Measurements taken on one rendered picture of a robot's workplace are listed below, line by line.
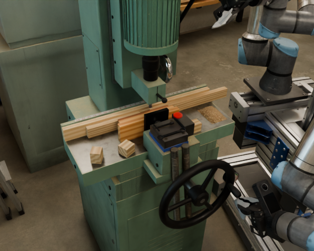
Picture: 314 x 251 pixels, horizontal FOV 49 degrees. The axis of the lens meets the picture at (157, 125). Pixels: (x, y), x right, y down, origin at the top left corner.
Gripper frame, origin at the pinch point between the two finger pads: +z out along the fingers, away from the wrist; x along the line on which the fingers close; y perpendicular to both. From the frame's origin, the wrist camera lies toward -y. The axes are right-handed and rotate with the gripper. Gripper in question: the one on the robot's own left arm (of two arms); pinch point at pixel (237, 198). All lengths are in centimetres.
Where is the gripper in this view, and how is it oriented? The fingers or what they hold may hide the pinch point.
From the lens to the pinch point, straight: 119.2
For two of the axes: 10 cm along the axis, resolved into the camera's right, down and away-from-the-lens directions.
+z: -4.2, -0.7, 9.0
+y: 2.3, 9.6, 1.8
